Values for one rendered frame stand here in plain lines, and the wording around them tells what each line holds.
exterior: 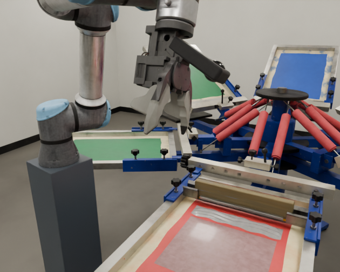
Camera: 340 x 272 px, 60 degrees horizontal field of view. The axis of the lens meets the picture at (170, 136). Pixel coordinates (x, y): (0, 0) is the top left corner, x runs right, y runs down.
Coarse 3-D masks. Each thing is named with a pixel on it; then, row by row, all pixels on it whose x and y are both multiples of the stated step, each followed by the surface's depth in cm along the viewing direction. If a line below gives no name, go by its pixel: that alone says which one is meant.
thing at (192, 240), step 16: (192, 208) 127; (224, 208) 127; (176, 224) 117; (192, 224) 117; (208, 224) 117; (224, 224) 117; (176, 240) 108; (192, 240) 108; (208, 240) 108; (224, 240) 108; (160, 256) 100; (176, 256) 100; (192, 256) 100; (208, 256) 100
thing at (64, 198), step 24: (48, 168) 108; (72, 168) 111; (48, 192) 109; (72, 192) 113; (48, 216) 115; (72, 216) 115; (96, 216) 125; (48, 240) 121; (72, 240) 118; (96, 240) 128; (48, 264) 128; (72, 264) 121; (96, 264) 131
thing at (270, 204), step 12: (204, 180) 129; (204, 192) 129; (216, 192) 126; (228, 192) 123; (240, 192) 121; (252, 192) 120; (240, 204) 122; (252, 204) 120; (264, 204) 117; (276, 204) 115; (288, 204) 112
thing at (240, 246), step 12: (240, 216) 122; (252, 216) 122; (240, 228) 114; (288, 228) 114; (228, 240) 108; (240, 240) 108; (252, 240) 108; (264, 240) 108; (276, 240) 108; (228, 252) 102; (240, 252) 102; (252, 252) 102; (264, 252) 102; (276, 252) 102; (216, 264) 96; (228, 264) 96; (240, 264) 96; (252, 264) 96; (264, 264) 96; (276, 264) 96
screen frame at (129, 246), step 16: (208, 176) 148; (272, 192) 133; (160, 208) 121; (144, 224) 111; (128, 240) 102; (144, 240) 107; (304, 240) 102; (112, 256) 95; (128, 256) 99; (304, 256) 95
